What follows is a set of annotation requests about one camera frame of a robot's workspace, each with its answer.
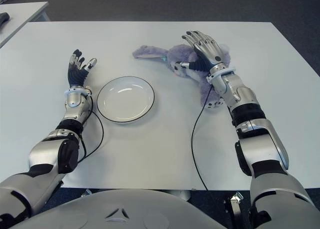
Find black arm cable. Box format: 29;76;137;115
190;86;213;191
77;106;104;165

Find grey robot torso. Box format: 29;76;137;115
9;188;226;229

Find white plate black rim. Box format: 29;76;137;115
96;75;155;122

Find purple plush bunny doll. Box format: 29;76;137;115
131;44;232;110

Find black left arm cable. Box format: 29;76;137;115
77;106;104;165

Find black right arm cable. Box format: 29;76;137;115
190;86;213;191

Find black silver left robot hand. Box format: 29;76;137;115
66;48;98;89

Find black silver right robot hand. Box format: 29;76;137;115
174;30;227;74

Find white side table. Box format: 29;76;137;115
0;1;50;49

